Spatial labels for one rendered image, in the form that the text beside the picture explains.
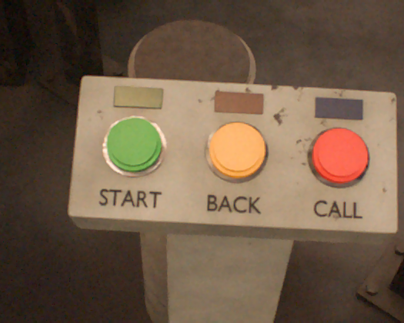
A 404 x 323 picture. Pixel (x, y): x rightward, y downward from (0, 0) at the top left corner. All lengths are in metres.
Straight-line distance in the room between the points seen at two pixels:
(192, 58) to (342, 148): 0.22
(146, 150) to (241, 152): 0.07
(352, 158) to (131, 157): 0.16
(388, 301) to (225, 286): 0.55
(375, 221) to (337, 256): 0.66
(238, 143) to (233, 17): 0.97
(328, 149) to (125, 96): 0.16
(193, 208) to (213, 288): 0.14
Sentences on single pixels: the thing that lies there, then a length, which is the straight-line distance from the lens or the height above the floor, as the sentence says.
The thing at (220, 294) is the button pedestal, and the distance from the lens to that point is 0.71.
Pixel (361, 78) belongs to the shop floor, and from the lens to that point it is 1.47.
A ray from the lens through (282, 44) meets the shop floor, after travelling 1.49.
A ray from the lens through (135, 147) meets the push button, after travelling 0.58.
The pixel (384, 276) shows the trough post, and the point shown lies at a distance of 1.24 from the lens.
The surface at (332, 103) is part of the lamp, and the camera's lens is 0.61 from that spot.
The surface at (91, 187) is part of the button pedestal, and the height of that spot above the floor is 0.59.
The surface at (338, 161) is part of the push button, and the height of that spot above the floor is 0.61.
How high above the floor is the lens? 1.08
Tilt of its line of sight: 55 degrees down
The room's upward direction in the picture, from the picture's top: 2 degrees clockwise
